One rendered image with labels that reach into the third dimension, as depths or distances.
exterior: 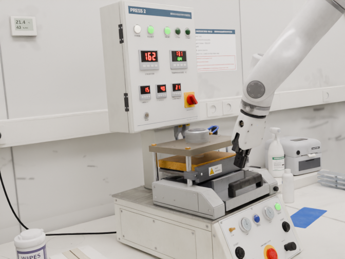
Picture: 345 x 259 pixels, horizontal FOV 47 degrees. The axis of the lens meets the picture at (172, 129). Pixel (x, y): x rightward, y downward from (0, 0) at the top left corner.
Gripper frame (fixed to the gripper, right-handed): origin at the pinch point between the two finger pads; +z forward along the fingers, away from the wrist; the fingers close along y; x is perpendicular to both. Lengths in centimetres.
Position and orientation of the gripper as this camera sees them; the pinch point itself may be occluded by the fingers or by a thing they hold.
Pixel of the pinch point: (240, 160)
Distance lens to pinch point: 121.2
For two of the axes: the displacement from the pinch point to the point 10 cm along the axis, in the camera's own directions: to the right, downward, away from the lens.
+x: -6.8, -3.8, 6.3
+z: -1.8, 9.2, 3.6
